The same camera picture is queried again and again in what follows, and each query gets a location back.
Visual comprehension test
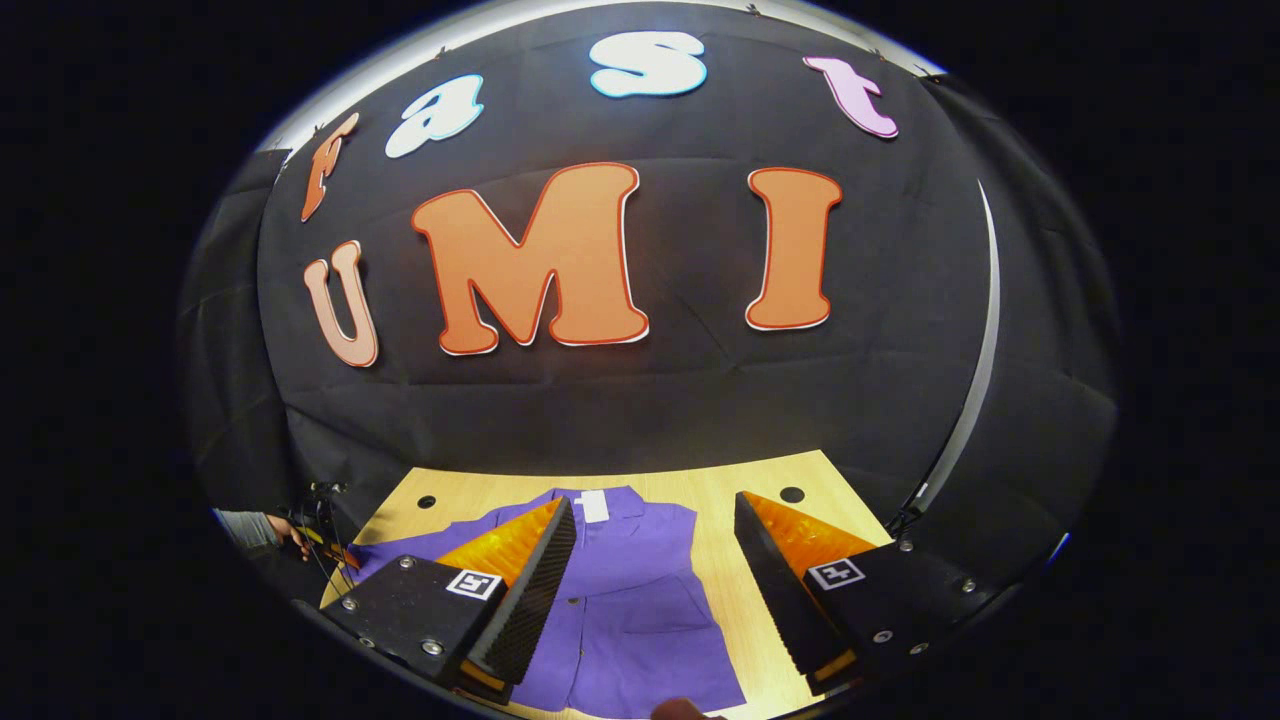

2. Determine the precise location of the purple shirt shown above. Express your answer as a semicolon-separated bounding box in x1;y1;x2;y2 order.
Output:
345;485;749;719

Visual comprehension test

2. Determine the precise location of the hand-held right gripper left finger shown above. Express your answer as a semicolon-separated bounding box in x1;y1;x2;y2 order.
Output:
318;497;579;706

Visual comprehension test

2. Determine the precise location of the white pole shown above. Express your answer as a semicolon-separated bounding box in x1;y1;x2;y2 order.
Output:
895;180;1003;531

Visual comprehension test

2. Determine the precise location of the black backdrop cloth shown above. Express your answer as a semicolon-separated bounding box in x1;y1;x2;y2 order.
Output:
180;0;1119;601

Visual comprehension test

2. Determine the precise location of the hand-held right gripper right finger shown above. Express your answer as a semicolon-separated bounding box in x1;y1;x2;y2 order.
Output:
733;490;1001;698

